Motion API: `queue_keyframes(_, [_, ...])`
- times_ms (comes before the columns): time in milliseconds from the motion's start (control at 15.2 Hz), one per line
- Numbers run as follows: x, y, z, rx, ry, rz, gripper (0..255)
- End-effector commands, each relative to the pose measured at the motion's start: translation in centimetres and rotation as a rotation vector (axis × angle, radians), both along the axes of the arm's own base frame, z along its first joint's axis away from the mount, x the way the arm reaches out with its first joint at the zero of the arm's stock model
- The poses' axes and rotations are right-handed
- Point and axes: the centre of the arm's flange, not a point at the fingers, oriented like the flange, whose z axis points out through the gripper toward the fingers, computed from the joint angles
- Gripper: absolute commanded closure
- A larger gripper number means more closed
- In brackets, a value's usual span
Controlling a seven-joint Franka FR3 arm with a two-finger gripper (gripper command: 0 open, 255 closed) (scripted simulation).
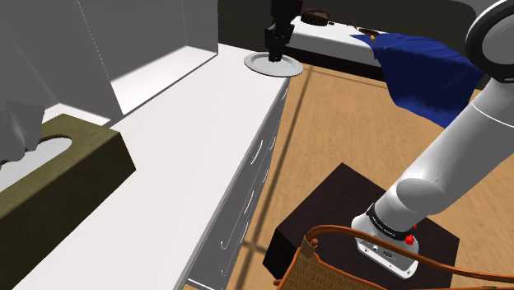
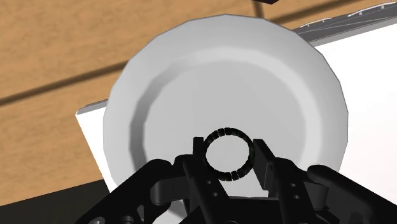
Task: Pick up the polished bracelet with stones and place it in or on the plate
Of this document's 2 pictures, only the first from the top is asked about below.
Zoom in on dark brown oval object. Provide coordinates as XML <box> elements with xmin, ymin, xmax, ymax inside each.
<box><xmin>300</xmin><ymin>7</ymin><xmax>331</xmax><ymax>27</ymax></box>

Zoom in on grey round plate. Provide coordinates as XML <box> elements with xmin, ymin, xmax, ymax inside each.
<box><xmin>243</xmin><ymin>51</ymin><xmax>305</xmax><ymax>78</ymax></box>

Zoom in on small brown object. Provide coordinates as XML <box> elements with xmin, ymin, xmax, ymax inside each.
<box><xmin>356</xmin><ymin>26</ymin><xmax>379</xmax><ymax>43</ymax></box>

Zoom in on white chest of drawers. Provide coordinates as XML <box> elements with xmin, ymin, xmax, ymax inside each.
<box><xmin>0</xmin><ymin>43</ymin><xmax>292</xmax><ymax>290</ymax></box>

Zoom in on blue blanket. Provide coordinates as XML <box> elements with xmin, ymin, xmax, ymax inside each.
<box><xmin>349</xmin><ymin>32</ymin><xmax>488</xmax><ymax>129</ymax></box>

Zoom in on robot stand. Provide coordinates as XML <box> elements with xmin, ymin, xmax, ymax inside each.
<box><xmin>263</xmin><ymin>162</ymin><xmax>461</xmax><ymax>290</ymax></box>

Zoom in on olive green tissue box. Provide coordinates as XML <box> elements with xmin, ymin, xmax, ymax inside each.
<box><xmin>0</xmin><ymin>113</ymin><xmax>137</xmax><ymax>290</ymax></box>

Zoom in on white tissue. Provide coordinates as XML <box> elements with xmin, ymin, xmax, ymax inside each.
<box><xmin>0</xmin><ymin>99</ymin><xmax>46</xmax><ymax>166</ymax></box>

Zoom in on woven bag with brown handles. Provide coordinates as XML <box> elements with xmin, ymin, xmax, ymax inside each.
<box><xmin>274</xmin><ymin>224</ymin><xmax>514</xmax><ymax>290</ymax></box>

